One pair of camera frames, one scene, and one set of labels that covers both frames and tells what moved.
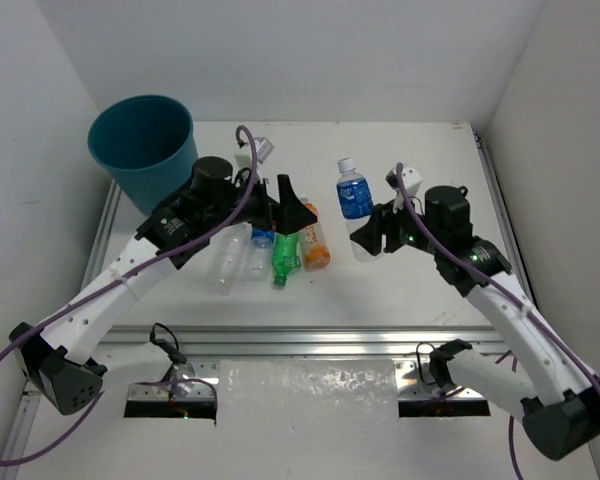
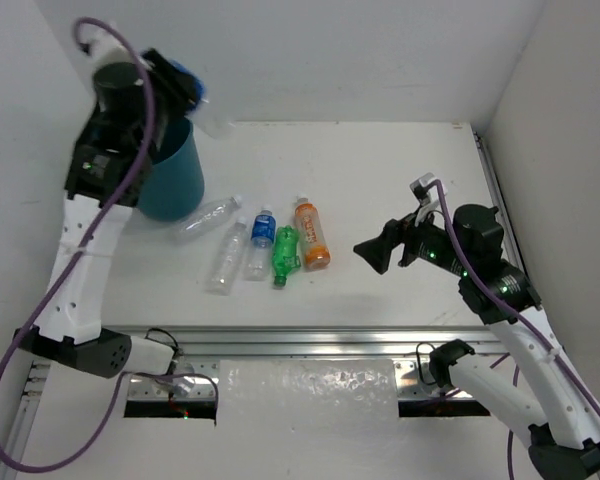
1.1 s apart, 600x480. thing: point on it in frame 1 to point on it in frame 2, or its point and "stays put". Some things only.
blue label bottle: x=261 y=255 stays put
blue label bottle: x=355 y=201 to x=205 y=115
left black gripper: x=271 y=209 to x=172 y=80
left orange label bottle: x=316 y=252 stays put
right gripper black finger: x=371 y=234 to x=377 y=250
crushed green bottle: x=285 y=256 stays put
